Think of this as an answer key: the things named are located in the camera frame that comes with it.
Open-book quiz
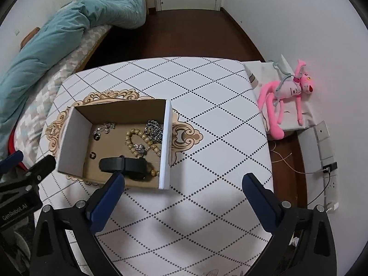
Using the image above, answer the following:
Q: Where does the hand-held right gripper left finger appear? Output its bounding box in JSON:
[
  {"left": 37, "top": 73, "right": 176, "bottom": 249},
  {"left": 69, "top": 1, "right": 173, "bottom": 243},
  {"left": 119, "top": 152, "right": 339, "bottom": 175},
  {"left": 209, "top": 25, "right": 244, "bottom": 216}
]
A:
[{"left": 30, "top": 171, "right": 126, "bottom": 276}]

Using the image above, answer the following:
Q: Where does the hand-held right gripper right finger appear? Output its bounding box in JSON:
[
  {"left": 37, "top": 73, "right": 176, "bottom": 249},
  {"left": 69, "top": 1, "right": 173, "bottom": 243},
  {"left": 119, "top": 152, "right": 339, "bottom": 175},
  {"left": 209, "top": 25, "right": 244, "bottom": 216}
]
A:
[{"left": 241, "top": 172, "right": 337, "bottom": 276}]

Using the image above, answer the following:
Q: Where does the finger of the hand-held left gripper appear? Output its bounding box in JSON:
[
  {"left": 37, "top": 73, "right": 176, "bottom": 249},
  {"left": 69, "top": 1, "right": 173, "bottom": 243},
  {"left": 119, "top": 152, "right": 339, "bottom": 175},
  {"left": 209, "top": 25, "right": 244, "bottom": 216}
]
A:
[
  {"left": 0, "top": 150, "right": 24, "bottom": 176},
  {"left": 17, "top": 155, "right": 57, "bottom": 189}
]

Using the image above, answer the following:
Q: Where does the cardboard box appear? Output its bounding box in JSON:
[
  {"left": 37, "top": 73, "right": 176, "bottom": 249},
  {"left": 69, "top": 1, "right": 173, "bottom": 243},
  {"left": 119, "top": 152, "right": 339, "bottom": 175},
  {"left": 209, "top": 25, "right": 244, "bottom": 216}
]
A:
[{"left": 55, "top": 98, "right": 173, "bottom": 190}]

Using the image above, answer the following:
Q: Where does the black smart band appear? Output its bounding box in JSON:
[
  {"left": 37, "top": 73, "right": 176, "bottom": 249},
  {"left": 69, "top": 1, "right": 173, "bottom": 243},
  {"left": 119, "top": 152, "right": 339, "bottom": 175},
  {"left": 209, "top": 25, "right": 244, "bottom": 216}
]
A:
[{"left": 99, "top": 156, "right": 152, "bottom": 181}]

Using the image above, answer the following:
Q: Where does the wooden bead bracelet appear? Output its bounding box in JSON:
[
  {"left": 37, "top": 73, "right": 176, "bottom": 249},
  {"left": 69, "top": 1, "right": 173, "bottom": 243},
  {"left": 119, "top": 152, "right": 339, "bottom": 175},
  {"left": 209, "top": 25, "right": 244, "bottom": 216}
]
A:
[{"left": 124, "top": 129, "right": 160, "bottom": 178}]

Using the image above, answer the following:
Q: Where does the thin silver charm bracelet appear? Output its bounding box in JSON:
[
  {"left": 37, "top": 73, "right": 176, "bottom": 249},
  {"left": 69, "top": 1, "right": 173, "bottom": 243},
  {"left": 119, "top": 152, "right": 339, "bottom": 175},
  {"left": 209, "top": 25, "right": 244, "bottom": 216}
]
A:
[{"left": 92, "top": 121, "right": 116, "bottom": 138}]

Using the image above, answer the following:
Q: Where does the thick silver chain bracelet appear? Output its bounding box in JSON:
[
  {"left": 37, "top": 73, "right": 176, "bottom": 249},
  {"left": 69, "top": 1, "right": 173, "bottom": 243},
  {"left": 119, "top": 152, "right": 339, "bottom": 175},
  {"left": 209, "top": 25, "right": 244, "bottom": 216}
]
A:
[{"left": 144, "top": 119, "right": 165, "bottom": 144}]

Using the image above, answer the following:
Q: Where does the red cloth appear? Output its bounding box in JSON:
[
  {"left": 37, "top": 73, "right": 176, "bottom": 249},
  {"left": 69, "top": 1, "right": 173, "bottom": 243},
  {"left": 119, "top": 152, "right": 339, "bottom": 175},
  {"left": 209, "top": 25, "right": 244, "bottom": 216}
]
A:
[{"left": 7, "top": 132, "right": 22, "bottom": 168}]

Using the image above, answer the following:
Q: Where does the diamond patterned tablecloth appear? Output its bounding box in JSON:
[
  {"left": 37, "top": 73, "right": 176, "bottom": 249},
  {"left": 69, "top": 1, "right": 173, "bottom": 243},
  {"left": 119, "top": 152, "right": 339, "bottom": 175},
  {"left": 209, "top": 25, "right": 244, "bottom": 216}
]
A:
[{"left": 37, "top": 57, "right": 273, "bottom": 276}]

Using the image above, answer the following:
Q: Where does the white power strip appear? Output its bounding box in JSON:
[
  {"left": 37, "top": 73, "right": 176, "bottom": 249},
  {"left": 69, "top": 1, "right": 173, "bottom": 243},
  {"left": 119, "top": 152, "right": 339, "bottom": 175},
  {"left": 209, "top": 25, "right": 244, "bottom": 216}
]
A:
[{"left": 313, "top": 121, "right": 340, "bottom": 214}]

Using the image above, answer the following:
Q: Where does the pink plush toy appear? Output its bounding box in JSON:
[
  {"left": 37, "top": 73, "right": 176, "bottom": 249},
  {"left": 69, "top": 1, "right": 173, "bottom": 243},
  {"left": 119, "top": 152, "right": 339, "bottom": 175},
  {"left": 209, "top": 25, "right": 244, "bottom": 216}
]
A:
[{"left": 257, "top": 59, "right": 314, "bottom": 141}]

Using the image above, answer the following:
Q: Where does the light blue duvet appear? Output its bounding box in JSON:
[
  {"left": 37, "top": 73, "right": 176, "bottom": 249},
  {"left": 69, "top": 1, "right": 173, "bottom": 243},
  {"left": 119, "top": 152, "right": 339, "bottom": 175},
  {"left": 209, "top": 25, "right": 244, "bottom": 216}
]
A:
[{"left": 0, "top": 0, "right": 147, "bottom": 92}]

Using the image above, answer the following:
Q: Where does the white paper bag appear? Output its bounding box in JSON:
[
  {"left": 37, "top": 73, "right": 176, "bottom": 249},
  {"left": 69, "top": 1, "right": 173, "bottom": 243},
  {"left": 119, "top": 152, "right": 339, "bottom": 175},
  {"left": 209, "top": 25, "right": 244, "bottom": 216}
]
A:
[{"left": 244, "top": 54, "right": 317, "bottom": 134}]

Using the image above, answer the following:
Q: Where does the thin tan cable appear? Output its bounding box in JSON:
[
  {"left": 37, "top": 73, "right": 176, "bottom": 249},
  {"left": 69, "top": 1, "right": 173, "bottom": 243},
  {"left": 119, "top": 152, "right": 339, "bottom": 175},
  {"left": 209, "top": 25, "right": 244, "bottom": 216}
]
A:
[{"left": 270, "top": 142, "right": 324, "bottom": 175}]

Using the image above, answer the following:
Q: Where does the black cable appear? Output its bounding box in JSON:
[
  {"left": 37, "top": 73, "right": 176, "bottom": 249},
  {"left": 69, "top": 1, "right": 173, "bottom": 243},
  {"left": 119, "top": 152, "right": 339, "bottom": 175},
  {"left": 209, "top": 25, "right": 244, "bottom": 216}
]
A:
[{"left": 306, "top": 172, "right": 332, "bottom": 208}]

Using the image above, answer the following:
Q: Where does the grey wire hanger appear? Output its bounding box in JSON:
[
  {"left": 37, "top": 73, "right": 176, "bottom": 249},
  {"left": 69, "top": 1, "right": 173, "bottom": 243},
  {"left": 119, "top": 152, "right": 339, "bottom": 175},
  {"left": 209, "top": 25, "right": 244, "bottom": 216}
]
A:
[{"left": 272, "top": 60, "right": 298, "bottom": 100}]

